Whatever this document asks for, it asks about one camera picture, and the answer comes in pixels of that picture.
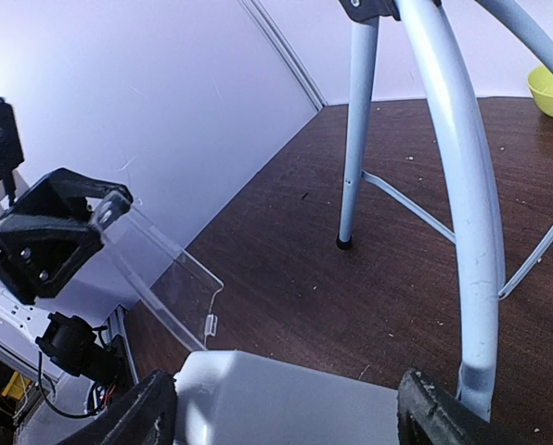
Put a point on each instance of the left aluminium corner post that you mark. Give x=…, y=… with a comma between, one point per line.
x=285, y=51

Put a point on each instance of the green plastic bowl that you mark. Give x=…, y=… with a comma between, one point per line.
x=540, y=84

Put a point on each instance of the light blue folding music stand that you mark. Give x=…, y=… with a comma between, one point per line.
x=476, y=226

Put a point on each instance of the clear plastic metronome cover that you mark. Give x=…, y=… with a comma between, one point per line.
x=175, y=287

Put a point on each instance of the white metronome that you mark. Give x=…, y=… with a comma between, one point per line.
x=235, y=397

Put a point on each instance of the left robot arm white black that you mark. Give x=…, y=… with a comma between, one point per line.
x=74, y=346

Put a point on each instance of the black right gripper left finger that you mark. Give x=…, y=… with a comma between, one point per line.
x=144, y=415

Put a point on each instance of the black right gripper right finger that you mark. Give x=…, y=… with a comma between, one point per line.
x=428, y=414

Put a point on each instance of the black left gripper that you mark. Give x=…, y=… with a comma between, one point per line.
x=54, y=229

